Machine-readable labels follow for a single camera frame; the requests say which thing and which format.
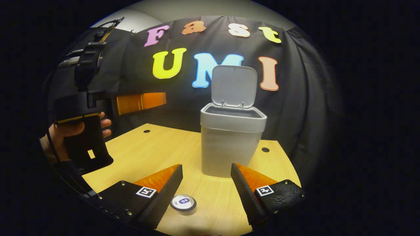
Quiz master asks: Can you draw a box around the black backdrop cloth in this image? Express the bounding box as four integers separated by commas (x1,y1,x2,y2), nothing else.
43,15,345,184

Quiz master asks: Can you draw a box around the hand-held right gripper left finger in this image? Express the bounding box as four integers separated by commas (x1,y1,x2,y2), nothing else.
85,164,183,230

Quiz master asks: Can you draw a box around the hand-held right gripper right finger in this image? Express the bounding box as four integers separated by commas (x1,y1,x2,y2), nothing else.
231,163,307,226

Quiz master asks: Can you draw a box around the blue pop can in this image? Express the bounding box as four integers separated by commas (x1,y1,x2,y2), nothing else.
170,194,197,215

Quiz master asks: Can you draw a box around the white desktop garbage bin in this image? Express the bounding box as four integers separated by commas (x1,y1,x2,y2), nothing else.
200,65,267,178

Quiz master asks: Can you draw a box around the wooden desktop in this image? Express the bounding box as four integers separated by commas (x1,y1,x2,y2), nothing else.
81,123,302,236

